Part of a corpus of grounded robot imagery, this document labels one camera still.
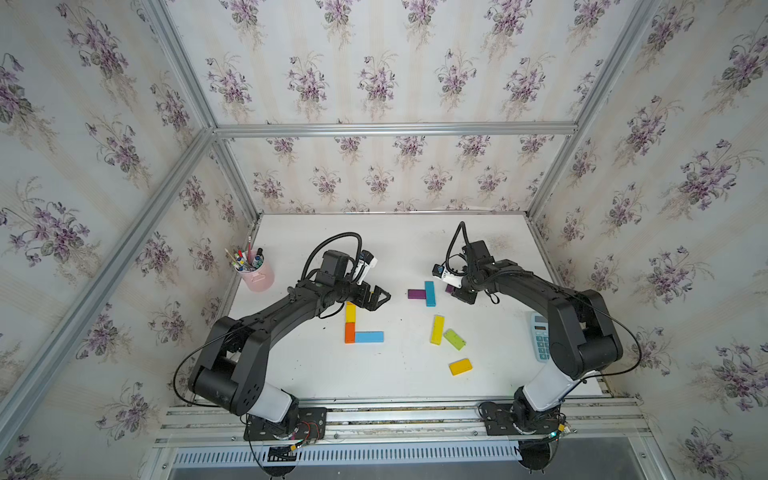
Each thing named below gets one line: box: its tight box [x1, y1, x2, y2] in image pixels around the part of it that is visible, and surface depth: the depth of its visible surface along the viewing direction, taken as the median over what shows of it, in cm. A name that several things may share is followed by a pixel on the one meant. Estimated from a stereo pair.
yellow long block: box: [430, 315, 445, 346], surface depth 91 cm
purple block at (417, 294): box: [408, 289, 427, 299], surface depth 100 cm
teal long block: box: [424, 281, 437, 307], surface depth 97 cm
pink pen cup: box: [234, 254, 275, 293], surface depth 94 cm
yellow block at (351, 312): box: [346, 301, 357, 323], surface depth 92 cm
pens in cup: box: [224, 243, 265, 272], surface depth 94 cm
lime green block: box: [443, 328, 466, 351], surface depth 90 cm
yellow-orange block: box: [449, 358, 473, 377], surface depth 84 cm
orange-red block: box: [345, 322, 355, 343], surface depth 90 cm
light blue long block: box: [355, 331, 385, 343], surface depth 89 cm
